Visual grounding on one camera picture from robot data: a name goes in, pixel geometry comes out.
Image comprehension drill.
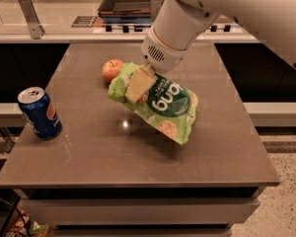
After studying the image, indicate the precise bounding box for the left metal glass bracket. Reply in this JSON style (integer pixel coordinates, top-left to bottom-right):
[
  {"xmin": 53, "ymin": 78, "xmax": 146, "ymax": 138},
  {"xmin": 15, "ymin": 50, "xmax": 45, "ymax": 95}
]
[{"xmin": 18, "ymin": 0, "xmax": 44, "ymax": 40}]

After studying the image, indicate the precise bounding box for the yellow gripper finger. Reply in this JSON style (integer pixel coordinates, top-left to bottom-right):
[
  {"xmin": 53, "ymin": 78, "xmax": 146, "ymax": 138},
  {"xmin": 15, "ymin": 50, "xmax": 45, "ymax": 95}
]
[{"xmin": 125, "ymin": 65, "xmax": 157, "ymax": 104}]

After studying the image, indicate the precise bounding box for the snack box under table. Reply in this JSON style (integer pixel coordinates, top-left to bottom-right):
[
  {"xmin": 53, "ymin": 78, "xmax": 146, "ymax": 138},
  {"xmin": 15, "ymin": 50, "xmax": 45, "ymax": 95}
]
[{"xmin": 2, "ymin": 209, "xmax": 52, "ymax": 237}]

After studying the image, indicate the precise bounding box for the blue pepsi can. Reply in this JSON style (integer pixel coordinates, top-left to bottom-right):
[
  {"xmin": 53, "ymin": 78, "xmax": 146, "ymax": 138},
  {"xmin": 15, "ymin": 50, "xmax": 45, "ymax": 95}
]
[{"xmin": 18, "ymin": 87, "xmax": 62, "ymax": 139}]

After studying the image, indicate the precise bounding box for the green rice chip bag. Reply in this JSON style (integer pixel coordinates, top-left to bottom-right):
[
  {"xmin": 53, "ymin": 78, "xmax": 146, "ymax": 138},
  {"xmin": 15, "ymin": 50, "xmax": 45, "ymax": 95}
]
[{"xmin": 109, "ymin": 63, "xmax": 198, "ymax": 145}]

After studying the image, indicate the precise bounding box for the middle metal glass bracket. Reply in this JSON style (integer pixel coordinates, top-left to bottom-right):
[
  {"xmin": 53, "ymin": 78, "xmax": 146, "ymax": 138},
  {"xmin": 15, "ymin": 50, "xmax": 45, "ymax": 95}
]
[{"xmin": 150, "ymin": 0, "xmax": 163, "ymax": 22}]

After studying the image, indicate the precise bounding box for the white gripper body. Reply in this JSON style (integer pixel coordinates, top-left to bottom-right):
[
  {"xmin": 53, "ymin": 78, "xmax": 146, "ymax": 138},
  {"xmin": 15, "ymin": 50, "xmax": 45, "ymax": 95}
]
[{"xmin": 141, "ymin": 27, "xmax": 186, "ymax": 73}]

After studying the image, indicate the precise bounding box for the grey table drawer unit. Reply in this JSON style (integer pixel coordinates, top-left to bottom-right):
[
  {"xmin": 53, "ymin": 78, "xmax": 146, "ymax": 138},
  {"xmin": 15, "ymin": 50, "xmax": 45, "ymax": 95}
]
[{"xmin": 17, "ymin": 190, "xmax": 259, "ymax": 237}]

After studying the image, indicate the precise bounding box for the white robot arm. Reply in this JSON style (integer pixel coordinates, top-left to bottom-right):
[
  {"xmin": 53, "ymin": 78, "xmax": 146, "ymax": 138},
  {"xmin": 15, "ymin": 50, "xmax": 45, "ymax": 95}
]
[{"xmin": 141, "ymin": 0, "xmax": 296, "ymax": 102}]

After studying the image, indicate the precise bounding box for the metal glass bracket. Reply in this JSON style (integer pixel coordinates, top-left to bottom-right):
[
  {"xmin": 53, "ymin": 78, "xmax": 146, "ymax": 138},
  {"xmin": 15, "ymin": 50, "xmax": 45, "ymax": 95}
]
[
  {"xmin": 150, "ymin": 0, "xmax": 163, "ymax": 22},
  {"xmin": 18, "ymin": 0, "xmax": 44, "ymax": 40}
]

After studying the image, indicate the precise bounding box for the grey tray with orange rim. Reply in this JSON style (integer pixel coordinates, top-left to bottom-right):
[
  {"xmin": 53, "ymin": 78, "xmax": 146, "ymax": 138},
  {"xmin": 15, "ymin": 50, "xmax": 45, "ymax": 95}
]
[{"xmin": 98, "ymin": 0, "xmax": 151, "ymax": 16}]

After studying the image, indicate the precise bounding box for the red apple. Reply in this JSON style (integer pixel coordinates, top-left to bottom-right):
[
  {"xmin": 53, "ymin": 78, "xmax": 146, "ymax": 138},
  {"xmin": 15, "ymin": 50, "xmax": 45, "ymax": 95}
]
[{"xmin": 102, "ymin": 59, "xmax": 123, "ymax": 83}]

